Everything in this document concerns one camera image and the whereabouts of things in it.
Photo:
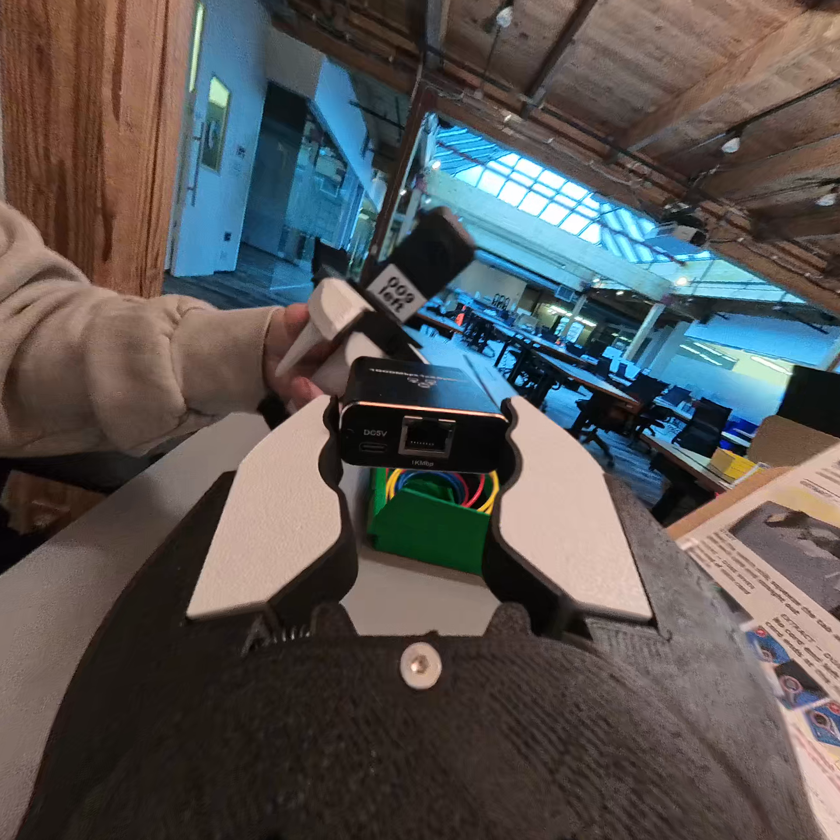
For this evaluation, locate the person's left hand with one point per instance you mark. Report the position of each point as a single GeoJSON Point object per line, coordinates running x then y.
{"type": "Point", "coordinates": [286, 341]}

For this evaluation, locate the printed instruction sheet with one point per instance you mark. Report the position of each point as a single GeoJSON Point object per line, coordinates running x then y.
{"type": "Point", "coordinates": [775, 591]}

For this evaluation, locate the yellow plastic bin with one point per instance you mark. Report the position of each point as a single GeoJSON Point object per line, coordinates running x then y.
{"type": "Point", "coordinates": [733, 463]}

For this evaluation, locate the black monitor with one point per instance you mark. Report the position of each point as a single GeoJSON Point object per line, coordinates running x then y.
{"type": "Point", "coordinates": [811, 400]}

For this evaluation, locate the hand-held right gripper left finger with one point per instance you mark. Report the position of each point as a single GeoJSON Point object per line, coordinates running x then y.
{"type": "Point", "coordinates": [269, 525]}

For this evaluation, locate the white ceiling projector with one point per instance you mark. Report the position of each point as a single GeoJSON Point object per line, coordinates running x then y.
{"type": "Point", "coordinates": [680, 230]}

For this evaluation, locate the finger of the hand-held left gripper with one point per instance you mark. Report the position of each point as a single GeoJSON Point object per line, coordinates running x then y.
{"type": "Point", "coordinates": [348, 305]}

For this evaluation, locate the black ethernet splitter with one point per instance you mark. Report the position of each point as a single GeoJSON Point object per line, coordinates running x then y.
{"type": "Point", "coordinates": [420, 394]}

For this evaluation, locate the green plastic bin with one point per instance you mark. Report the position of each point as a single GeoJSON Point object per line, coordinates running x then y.
{"type": "Point", "coordinates": [427, 532]}

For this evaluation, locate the person's left forearm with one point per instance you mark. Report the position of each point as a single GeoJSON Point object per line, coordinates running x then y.
{"type": "Point", "coordinates": [105, 355]}

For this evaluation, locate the wooden post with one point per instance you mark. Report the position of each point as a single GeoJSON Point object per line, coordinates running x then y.
{"type": "Point", "coordinates": [92, 131]}

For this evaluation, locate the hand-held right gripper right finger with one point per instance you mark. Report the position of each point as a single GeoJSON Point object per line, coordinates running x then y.
{"type": "Point", "coordinates": [571, 525]}

